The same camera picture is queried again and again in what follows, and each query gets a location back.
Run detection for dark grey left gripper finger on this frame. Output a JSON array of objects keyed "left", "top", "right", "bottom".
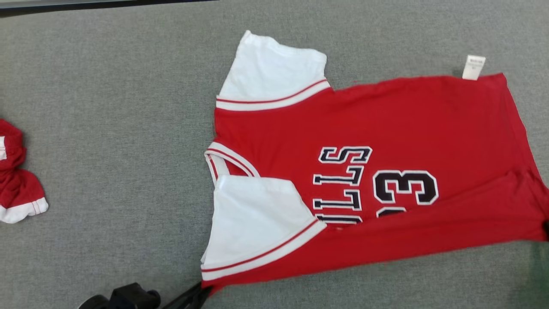
[
  {"left": 178, "top": 286, "right": 213, "bottom": 309},
  {"left": 162, "top": 281, "right": 205, "bottom": 309}
]

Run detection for red white basketball jersey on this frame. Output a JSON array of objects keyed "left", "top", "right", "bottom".
[{"left": 200, "top": 30, "right": 549, "bottom": 294}]

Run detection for red white mesh shorts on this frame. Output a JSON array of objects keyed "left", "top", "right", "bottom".
[{"left": 0, "top": 119, "right": 49, "bottom": 224}]

